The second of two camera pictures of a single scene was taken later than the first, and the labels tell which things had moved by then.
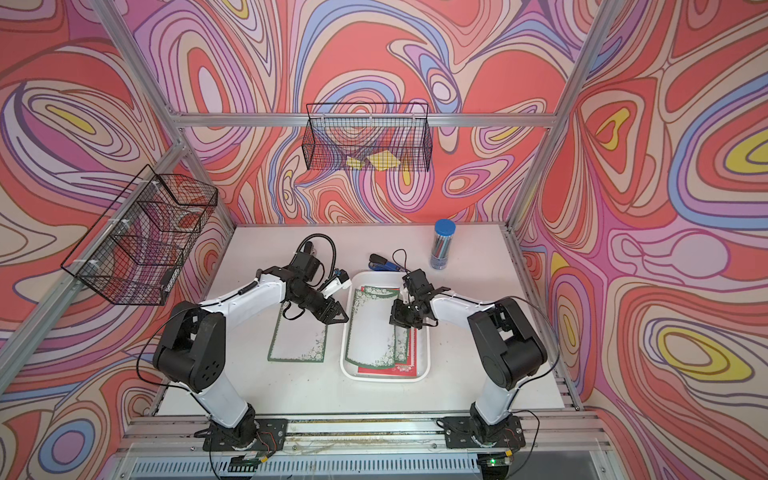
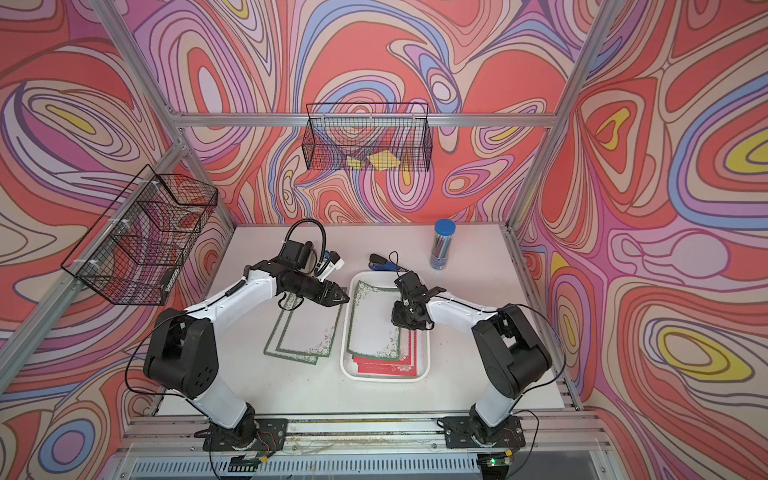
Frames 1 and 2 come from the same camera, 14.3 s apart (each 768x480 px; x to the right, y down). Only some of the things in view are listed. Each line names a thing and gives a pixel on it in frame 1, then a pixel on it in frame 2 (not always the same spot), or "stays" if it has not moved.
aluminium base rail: (361, 446) stays
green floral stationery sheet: (374, 341) to (311, 329)
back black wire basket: (368, 136) stays
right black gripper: (397, 318) stays
